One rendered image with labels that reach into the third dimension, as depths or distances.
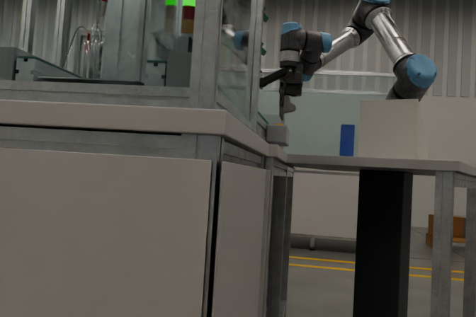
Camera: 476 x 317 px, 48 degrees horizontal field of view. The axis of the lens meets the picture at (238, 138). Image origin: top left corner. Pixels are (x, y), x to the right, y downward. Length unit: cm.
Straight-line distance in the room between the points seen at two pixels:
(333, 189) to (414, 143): 407
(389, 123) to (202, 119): 140
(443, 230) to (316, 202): 444
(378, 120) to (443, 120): 887
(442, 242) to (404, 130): 51
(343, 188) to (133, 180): 538
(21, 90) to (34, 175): 13
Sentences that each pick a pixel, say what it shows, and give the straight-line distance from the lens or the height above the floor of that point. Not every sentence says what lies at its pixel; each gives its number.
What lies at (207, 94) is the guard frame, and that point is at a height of 88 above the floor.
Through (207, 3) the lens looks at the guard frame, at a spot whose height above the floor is 100.
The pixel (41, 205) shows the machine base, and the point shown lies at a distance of 70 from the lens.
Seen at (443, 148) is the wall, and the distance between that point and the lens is 1080.
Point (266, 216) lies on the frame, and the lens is 125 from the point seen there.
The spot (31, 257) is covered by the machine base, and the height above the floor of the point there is 67.
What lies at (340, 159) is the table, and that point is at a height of 85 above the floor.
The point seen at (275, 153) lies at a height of 84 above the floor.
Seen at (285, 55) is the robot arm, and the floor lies 123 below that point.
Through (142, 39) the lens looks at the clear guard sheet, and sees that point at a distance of 72.
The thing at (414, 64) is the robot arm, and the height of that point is 122.
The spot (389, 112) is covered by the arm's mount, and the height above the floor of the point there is 104.
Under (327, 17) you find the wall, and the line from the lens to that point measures 1102.
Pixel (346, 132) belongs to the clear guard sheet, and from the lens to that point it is 602.
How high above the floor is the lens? 79
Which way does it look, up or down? 4 degrees up
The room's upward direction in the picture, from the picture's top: 4 degrees clockwise
